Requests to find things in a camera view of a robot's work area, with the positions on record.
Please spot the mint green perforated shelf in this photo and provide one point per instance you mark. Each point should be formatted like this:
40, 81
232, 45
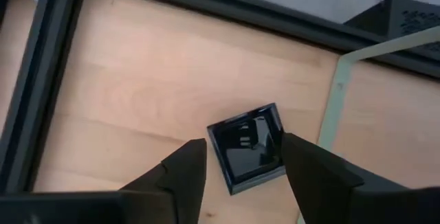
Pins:
337, 97

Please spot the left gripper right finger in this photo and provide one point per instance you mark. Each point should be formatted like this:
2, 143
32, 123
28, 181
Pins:
337, 200

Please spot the black square mini plate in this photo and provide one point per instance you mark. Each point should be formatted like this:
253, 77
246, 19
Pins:
247, 148

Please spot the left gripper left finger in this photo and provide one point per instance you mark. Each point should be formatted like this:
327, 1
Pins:
154, 200

